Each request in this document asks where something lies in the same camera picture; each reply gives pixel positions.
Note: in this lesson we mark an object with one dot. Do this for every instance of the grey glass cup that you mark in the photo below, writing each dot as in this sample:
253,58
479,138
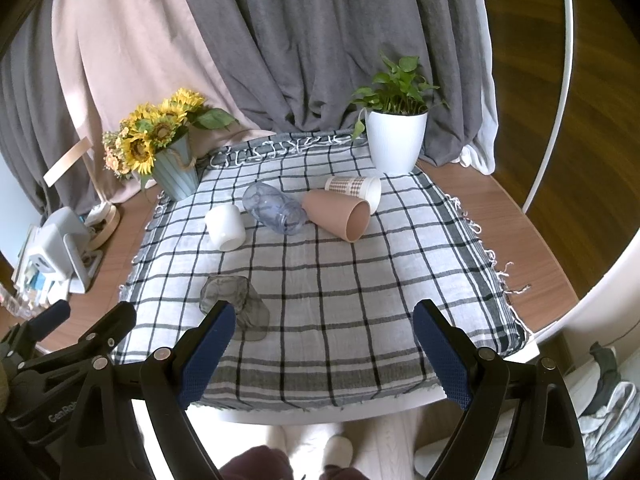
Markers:
245,302

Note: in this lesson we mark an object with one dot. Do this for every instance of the pile of grey clothes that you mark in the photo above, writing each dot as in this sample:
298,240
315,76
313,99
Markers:
607,410

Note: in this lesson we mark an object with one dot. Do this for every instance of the blue ribbed vase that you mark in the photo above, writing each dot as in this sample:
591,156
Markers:
175,175

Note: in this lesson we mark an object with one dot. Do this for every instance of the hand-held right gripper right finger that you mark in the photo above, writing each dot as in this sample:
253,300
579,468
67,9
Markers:
445,355

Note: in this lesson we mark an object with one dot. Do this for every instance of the round wooden lamp base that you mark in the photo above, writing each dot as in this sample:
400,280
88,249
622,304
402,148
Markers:
107,227

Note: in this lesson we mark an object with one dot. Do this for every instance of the patterned paper cup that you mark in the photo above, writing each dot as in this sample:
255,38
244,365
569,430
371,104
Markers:
350,186

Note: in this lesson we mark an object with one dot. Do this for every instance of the grey curtain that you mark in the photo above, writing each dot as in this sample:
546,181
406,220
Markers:
325,35
25,110

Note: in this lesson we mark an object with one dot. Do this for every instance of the checked tablecloth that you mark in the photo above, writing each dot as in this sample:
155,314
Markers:
325,285

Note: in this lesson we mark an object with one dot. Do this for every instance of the sunflower bouquet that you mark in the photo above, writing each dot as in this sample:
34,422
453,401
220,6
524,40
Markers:
150,130

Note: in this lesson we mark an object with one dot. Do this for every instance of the clear blue glass cup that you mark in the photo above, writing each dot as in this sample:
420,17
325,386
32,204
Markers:
272,207

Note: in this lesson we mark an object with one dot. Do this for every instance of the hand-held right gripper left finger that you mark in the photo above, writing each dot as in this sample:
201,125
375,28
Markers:
207,355

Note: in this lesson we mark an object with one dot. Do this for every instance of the white cup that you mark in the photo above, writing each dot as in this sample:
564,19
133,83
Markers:
225,225

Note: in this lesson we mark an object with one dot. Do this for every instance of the beige curtain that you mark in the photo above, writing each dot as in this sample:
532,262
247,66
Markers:
125,50

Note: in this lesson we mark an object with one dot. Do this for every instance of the white curtain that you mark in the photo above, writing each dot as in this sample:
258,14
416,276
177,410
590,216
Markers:
482,110

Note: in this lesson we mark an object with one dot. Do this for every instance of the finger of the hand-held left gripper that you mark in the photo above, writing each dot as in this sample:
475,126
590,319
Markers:
47,317
117,322

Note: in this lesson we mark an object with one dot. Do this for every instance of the pink cup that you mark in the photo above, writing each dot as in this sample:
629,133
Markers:
330,212

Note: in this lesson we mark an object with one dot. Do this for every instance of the white ribbed plant pot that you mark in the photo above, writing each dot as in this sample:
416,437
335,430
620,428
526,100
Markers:
395,140

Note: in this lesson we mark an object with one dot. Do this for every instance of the white hoop frame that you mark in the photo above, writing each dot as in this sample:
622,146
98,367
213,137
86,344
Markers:
562,60

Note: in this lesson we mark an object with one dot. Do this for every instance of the green pothos plant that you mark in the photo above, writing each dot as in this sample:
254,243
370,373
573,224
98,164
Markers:
395,90

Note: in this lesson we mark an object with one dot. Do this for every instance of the white desktop device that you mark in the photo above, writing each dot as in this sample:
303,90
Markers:
57,245

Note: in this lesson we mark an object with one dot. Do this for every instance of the person's maroon trouser leg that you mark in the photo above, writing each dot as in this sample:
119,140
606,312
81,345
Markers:
340,474
255,465

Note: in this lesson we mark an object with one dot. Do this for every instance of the white slipper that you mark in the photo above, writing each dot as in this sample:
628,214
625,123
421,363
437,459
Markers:
282,442
339,452

